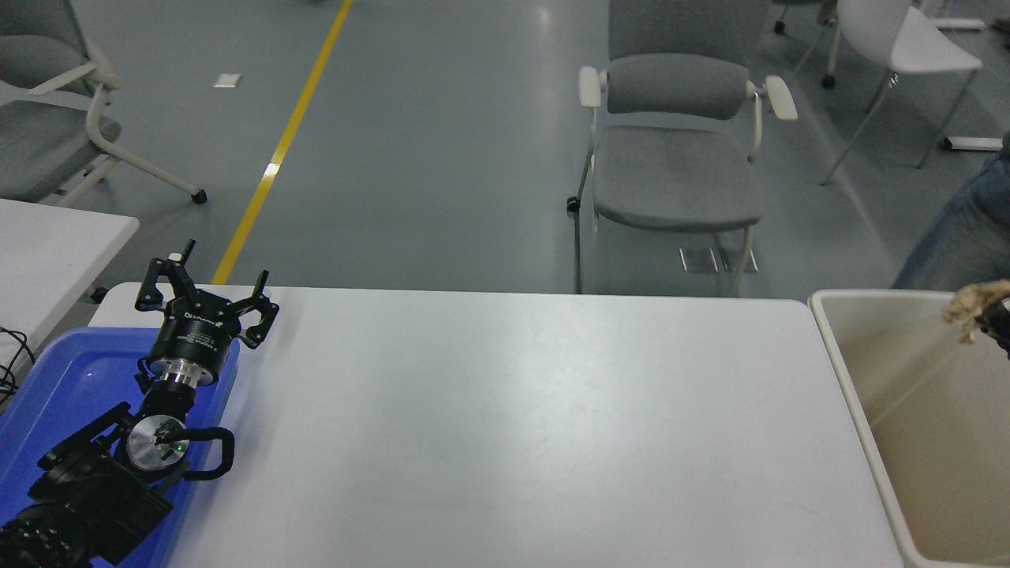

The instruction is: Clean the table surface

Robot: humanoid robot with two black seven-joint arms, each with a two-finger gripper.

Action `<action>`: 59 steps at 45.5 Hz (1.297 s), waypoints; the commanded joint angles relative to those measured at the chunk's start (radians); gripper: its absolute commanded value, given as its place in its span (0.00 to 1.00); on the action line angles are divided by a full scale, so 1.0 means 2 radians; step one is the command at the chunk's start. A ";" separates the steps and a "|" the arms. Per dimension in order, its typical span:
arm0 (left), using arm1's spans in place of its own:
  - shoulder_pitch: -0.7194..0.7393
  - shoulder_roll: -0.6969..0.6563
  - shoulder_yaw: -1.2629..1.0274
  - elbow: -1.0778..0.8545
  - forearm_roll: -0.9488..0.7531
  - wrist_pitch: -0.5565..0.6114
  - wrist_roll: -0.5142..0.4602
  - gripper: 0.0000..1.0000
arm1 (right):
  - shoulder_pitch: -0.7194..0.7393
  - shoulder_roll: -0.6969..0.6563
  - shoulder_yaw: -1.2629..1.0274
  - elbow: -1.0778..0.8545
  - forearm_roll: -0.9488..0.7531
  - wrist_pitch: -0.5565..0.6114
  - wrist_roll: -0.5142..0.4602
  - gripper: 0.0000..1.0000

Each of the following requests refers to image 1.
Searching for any black cable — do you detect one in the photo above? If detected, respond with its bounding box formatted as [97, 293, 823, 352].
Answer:
[0, 326, 36, 405]

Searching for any white side table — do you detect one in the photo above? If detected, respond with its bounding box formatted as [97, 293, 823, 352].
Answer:
[0, 199, 140, 372]

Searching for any large pale plastic bin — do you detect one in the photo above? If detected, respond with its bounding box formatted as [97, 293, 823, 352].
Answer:
[808, 289, 1010, 568]

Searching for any grey chair with white armrests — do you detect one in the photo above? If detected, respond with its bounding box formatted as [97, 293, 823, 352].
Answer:
[565, 0, 799, 297]

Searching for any white-legged caster chair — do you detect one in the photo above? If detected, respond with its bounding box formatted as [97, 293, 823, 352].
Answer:
[775, 0, 839, 90]

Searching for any blue plastic tray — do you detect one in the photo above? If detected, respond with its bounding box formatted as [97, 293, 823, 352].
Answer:
[0, 327, 241, 568]

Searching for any white chair with metal legs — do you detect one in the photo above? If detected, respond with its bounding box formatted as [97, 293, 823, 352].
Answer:
[793, 0, 985, 187]

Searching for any grey office chair white frame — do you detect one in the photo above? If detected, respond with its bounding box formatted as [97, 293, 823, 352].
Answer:
[0, 0, 208, 206]

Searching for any person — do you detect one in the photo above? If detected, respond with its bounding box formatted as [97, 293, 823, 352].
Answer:
[892, 130, 1010, 291]

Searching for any tan paper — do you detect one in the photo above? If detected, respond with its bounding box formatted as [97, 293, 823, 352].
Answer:
[941, 280, 1010, 346]

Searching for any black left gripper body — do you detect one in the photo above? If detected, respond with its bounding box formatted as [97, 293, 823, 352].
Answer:
[148, 290, 242, 371]

